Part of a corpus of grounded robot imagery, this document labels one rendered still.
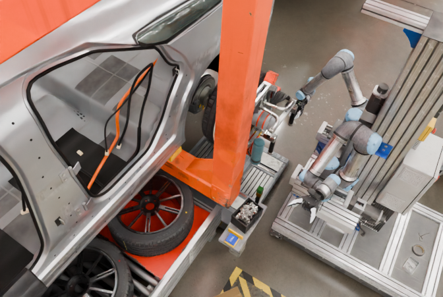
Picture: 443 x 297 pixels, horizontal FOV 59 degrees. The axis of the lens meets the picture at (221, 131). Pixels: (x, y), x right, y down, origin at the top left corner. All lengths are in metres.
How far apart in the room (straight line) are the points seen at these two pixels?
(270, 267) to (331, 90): 2.22
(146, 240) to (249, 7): 1.81
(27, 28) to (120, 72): 2.31
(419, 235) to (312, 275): 0.92
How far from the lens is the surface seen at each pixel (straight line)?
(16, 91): 1.84
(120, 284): 2.80
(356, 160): 2.47
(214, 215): 3.07
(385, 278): 3.36
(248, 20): 1.71
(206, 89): 3.11
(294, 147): 4.02
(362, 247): 3.41
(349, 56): 2.97
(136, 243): 2.89
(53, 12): 0.87
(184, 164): 2.96
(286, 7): 5.82
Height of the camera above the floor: 3.13
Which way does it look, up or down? 51 degrees down
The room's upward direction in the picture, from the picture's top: 5 degrees clockwise
